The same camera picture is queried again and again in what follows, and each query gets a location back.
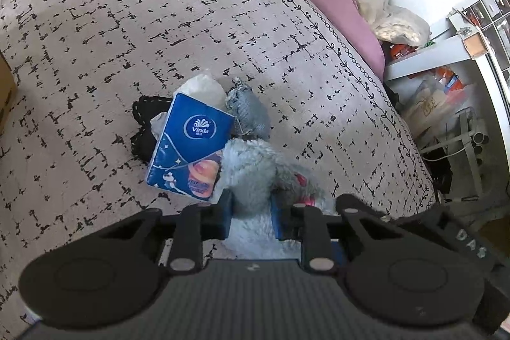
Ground black patterned white bed cover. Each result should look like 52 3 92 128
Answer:
1 0 435 339

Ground black lace fabric piece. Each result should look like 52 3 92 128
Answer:
130 96 173 164

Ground open brown cardboard box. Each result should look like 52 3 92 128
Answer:
0 53 17 132

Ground pink blanket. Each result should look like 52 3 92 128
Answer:
311 0 386 80

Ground blue Vinda tissue pack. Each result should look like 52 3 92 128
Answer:
145 93 234 201

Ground white desk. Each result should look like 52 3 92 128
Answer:
383 0 510 198

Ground fluffy light blue plush toy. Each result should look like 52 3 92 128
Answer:
213 138 335 260

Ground blue denim heart pillow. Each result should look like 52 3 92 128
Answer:
226 78 271 141

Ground white soft pouch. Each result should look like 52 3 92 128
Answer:
173 69 227 111

